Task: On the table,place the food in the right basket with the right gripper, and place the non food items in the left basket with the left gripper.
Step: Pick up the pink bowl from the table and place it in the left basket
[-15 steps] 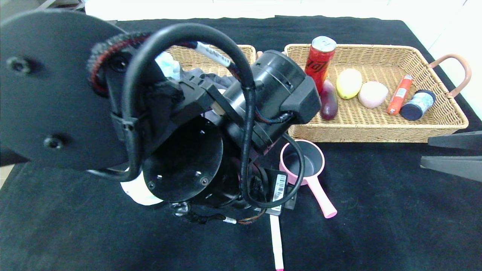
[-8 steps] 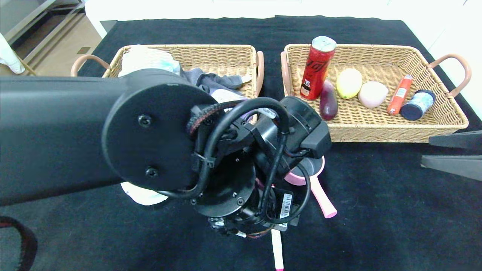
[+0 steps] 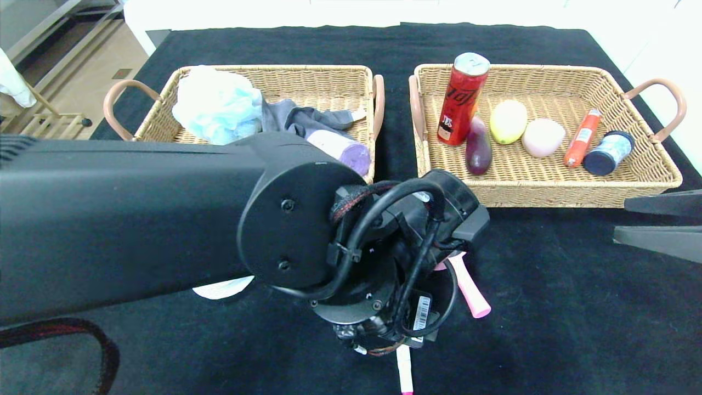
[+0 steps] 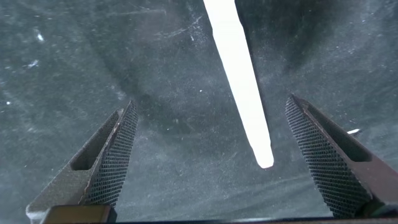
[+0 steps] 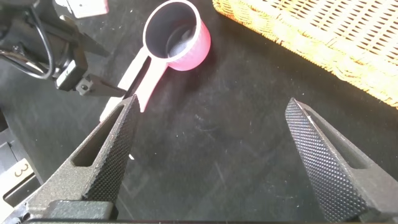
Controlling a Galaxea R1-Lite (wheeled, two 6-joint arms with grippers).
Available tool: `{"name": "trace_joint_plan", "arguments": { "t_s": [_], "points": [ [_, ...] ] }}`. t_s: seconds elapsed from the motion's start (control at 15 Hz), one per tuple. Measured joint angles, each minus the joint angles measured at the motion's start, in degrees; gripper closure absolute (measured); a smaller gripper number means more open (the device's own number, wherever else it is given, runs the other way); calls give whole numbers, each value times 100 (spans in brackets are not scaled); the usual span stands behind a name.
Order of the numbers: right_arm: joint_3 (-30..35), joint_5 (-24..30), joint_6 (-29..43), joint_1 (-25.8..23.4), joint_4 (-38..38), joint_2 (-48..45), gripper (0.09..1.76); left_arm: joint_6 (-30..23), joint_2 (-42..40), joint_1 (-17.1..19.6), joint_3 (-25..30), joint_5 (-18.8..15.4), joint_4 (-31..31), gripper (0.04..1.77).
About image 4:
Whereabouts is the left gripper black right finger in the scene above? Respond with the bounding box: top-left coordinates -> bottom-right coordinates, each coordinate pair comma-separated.
284,93 -> 398,218

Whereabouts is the black table cloth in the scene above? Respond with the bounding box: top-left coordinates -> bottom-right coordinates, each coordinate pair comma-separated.
0,0 -> 398,224

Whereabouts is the white marker with pink caps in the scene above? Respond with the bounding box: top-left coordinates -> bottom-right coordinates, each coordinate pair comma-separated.
202,0 -> 275,169

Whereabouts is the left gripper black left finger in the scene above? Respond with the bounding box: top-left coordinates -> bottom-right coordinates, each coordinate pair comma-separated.
25,100 -> 139,224

